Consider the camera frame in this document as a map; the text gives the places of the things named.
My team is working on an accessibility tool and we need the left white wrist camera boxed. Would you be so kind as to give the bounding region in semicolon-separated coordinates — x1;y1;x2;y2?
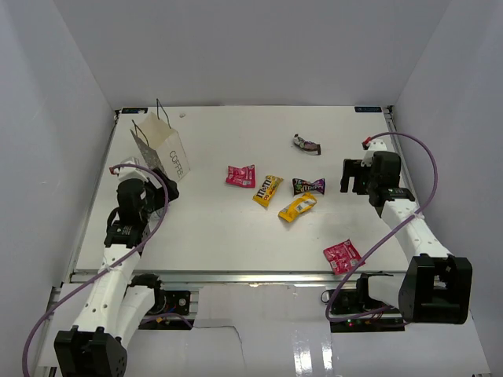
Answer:
109;157;150;182

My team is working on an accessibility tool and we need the pink candy packet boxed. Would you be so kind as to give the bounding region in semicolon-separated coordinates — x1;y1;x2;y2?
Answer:
226;165;256;189

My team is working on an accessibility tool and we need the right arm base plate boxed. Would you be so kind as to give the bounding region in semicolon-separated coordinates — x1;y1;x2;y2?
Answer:
320;289;406;334

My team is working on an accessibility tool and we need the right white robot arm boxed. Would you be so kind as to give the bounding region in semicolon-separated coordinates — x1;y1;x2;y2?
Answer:
340;152;472;324

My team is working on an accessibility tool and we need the red candy packet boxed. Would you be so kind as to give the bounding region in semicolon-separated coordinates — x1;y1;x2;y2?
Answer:
323;240;362;276

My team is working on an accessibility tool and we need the aluminium table frame rail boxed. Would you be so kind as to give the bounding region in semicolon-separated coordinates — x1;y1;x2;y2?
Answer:
69;270;409;285

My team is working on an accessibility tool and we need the blue label right corner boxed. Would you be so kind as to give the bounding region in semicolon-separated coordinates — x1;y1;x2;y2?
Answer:
354;106;382;113

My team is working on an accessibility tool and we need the blue label corner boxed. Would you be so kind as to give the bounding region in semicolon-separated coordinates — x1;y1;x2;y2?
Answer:
120;107;149;114
354;106;382;113

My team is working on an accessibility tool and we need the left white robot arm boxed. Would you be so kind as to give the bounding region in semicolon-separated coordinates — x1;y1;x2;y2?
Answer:
53;163;179;376

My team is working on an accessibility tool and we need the blue label left corner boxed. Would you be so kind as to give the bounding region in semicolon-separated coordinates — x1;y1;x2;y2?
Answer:
120;107;149;114

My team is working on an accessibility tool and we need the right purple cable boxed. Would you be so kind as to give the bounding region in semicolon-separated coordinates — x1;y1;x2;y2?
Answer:
325;131;439;324

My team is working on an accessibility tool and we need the dark purple M&M's packet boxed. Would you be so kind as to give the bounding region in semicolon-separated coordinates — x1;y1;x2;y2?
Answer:
292;178;326;196

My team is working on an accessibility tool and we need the yellow snack packet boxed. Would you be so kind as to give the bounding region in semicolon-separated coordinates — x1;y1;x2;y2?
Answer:
278;192;318;223

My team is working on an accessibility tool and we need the white coffee paper bag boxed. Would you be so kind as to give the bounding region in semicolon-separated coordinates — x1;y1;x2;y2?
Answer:
130;99;190;182

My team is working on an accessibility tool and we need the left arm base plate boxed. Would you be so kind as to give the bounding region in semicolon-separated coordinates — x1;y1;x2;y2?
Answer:
146;289;191;316

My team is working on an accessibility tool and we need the yellow M&M's packet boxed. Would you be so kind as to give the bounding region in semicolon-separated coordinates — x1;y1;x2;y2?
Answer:
252;175;284;208

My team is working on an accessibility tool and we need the brown torn snack wrapper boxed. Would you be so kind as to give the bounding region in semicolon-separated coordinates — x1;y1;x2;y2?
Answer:
292;134;321;156

